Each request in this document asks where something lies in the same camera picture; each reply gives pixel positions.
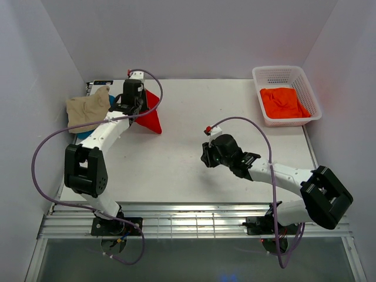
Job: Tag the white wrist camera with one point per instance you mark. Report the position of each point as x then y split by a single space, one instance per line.
136 75
213 132

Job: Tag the blue label sticker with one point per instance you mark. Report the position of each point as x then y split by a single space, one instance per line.
103 82

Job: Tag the beige folded t shirt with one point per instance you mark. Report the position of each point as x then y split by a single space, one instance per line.
88 109

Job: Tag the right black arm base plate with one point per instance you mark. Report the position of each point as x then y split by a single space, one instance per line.
258 226

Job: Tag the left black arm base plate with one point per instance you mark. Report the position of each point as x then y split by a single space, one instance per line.
103 227

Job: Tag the red t shirt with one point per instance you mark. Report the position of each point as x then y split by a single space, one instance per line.
151 121

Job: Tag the white plastic basket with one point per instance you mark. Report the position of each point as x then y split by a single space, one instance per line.
285 76

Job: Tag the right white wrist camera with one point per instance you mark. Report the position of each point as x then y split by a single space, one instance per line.
213 132

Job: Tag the aluminium frame rail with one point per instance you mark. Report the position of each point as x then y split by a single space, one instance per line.
160 221

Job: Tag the blue folded t shirt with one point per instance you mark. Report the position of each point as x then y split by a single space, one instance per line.
84 135

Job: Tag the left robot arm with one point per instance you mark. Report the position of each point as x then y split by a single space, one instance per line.
85 171

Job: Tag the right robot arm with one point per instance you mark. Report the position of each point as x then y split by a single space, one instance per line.
323 198

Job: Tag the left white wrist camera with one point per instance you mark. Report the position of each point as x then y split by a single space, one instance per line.
136 75

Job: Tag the orange t shirt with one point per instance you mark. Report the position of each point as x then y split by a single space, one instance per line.
283 103

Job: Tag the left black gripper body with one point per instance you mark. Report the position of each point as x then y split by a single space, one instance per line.
136 100

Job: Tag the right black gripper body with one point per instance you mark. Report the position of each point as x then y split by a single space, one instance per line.
206 155

